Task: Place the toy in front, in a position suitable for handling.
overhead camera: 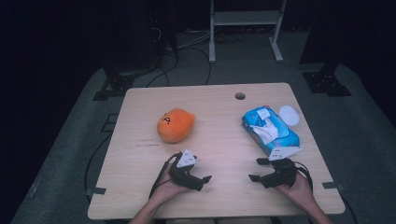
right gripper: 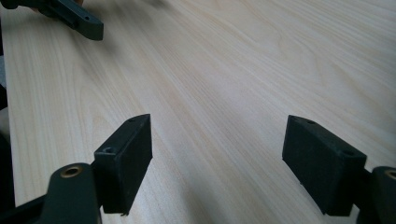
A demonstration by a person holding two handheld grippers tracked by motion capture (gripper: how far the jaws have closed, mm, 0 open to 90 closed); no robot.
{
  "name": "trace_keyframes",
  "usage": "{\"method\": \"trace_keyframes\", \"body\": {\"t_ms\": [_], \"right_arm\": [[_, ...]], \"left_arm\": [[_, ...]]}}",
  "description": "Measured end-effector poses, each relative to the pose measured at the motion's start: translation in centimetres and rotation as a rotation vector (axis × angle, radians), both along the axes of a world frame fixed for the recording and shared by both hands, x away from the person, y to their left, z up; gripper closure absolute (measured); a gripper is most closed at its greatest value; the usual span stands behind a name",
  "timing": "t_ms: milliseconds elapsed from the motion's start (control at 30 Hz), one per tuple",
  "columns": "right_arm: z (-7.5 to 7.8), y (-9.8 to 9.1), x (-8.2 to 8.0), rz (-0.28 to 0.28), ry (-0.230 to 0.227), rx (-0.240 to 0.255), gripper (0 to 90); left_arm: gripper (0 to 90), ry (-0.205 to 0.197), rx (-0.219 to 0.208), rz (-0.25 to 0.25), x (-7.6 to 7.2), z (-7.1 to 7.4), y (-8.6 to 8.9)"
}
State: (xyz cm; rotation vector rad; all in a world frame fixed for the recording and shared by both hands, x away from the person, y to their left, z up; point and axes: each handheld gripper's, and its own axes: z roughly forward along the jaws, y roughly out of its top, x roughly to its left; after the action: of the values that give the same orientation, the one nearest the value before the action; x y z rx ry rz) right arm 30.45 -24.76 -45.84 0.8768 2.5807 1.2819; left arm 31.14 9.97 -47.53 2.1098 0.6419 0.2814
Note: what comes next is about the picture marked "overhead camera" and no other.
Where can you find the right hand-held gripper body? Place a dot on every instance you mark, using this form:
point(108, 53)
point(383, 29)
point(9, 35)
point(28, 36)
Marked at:
point(281, 174)

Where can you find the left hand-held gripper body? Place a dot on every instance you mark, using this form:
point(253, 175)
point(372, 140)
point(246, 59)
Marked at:
point(183, 177)

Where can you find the blue wet wipes pack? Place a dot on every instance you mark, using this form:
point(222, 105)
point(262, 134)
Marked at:
point(280, 138)

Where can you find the orange plush toy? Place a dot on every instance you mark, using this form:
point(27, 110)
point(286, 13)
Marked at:
point(176, 126)

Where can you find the person's left hand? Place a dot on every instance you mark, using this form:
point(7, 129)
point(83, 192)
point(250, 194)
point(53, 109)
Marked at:
point(168, 191)

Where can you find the person's right hand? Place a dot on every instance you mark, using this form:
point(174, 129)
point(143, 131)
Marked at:
point(299, 193)

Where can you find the black tape strip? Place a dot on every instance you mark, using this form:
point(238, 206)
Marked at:
point(331, 185)
point(97, 190)

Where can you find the white oval lid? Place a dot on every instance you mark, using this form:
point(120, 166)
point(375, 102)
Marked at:
point(289, 115)

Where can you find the black floor tape outline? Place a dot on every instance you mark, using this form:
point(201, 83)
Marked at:
point(105, 123)

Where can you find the black stand base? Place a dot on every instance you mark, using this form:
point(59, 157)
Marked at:
point(325, 83)
point(116, 84)

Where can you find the white metal stand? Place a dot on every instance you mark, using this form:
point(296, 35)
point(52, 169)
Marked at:
point(246, 17)

